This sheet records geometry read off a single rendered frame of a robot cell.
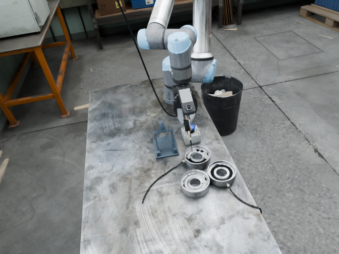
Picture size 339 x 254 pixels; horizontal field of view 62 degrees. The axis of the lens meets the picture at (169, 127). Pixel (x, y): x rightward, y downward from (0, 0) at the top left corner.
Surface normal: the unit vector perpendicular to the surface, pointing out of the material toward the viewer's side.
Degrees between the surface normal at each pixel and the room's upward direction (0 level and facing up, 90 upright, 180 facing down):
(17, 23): 89
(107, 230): 0
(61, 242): 0
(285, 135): 0
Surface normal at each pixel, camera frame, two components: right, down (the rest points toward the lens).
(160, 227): -0.11, -0.77
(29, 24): 0.19, 0.60
